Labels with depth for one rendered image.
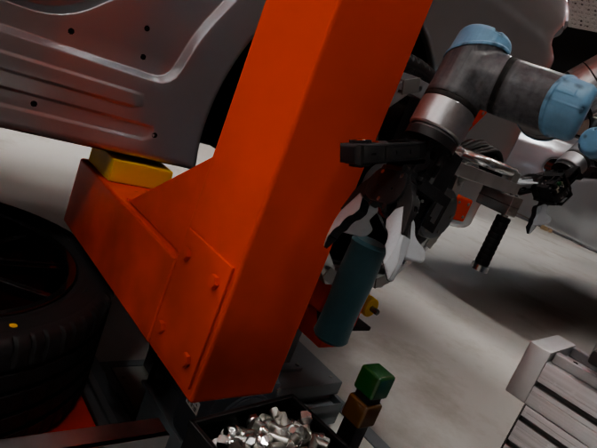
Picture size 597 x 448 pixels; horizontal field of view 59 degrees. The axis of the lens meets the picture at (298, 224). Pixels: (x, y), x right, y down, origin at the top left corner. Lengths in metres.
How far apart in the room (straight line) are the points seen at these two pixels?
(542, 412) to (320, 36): 0.63
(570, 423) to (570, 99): 0.46
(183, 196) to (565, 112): 0.58
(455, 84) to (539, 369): 0.45
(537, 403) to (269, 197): 0.51
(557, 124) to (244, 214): 0.41
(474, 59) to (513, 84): 0.06
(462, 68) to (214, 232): 0.41
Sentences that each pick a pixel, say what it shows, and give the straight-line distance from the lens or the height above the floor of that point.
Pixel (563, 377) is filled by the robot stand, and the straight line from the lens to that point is 0.90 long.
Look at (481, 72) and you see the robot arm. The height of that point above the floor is 1.10.
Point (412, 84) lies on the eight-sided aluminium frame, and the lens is 1.29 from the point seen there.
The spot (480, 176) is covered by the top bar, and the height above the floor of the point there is 0.97.
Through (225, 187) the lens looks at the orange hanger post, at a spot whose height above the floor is 0.83.
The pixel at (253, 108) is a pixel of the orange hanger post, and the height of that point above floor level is 0.95.
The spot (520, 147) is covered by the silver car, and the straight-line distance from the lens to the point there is 3.81.
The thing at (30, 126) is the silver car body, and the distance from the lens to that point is 1.12.
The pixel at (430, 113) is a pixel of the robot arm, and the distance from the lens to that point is 0.71.
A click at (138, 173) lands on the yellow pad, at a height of 0.71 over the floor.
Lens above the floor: 0.99
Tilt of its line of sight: 13 degrees down
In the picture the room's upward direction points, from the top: 21 degrees clockwise
